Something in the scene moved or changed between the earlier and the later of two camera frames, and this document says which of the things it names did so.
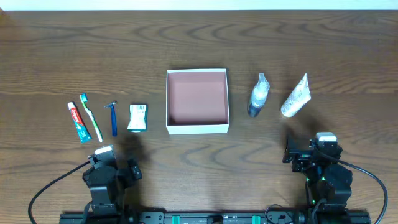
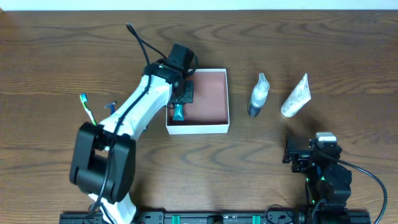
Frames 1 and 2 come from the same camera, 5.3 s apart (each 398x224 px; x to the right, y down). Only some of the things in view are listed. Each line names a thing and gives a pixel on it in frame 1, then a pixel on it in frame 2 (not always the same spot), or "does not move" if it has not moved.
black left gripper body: x=134 y=171 to x=188 y=92
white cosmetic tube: x=300 y=96 does not move
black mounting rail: x=216 y=217 does not move
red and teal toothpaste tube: x=83 y=132 to x=178 y=114
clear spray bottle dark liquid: x=259 y=96 does not move
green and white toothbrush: x=84 y=99 does not move
